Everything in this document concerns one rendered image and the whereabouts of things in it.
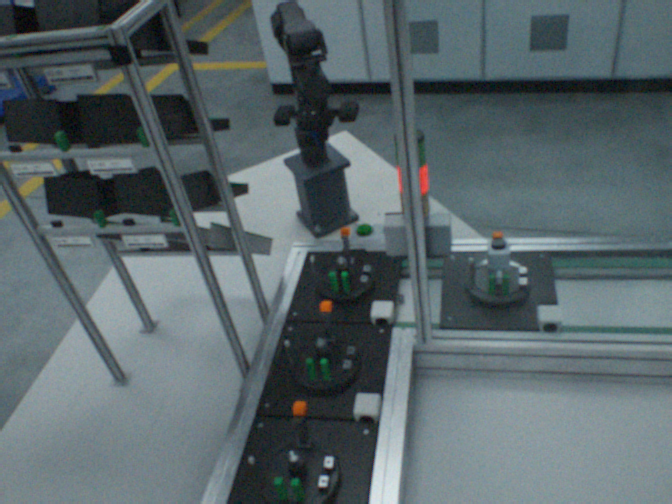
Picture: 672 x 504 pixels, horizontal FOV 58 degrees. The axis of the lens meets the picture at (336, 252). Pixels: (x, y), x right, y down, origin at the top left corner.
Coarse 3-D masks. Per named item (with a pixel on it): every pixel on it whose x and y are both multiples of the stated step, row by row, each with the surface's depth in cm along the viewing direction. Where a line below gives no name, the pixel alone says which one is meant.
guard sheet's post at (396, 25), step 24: (384, 0) 81; (408, 48) 84; (408, 72) 87; (408, 96) 89; (408, 120) 91; (408, 144) 94; (408, 168) 98; (408, 192) 100; (408, 216) 103; (408, 240) 106
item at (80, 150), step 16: (96, 48) 88; (0, 64) 91; (16, 64) 91; (32, 64) 90; (48, 64) 90; (96, 64) 108; (112, 64) 107; (144, 64) 106; (160, 64) 106; (80, 144) 120; (112, 144) 119; (128, 144) 98; (176, 144) 116; (192, 144) 115; (0, 160) 104; (16, 160) 103; (208, 208) 125; (80, 224) 112; (96, 224) 111; (112, 224) 110; (144, 224) 109; (160, 224) 108
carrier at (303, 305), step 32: (320, 256) 149; (352, 256) 147; (384, 256) 145; (320, 288) 136; (352, 288) 135; (384, 288) 136; (288, 320) 133; (320, 320) 131; (352, 320) 130; (384, 320) 127
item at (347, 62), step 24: (264, 0) 418; (288, 0) 413; (312, 0) 407; (336, 0) 402; (360, 0) 400; (264, 24) 429; (336, 24) 413; (360, 24) 408; (264, 48) 442; (336, 48) 424; (360, 48) 419; (288, 72) 448; (336, 72) 436; (360, 72) 431
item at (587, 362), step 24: (408, 264) 145; (408, 288) 143; (408, 312) 137; (432, 360) 126; (456, 360) 124; (480, 360) 123; (504, 360) 122; (528, 360) 121; (552, 360) 119; (576, 360) 118; (600, 360) 117; (624, 360) 116; (648, 360) 115
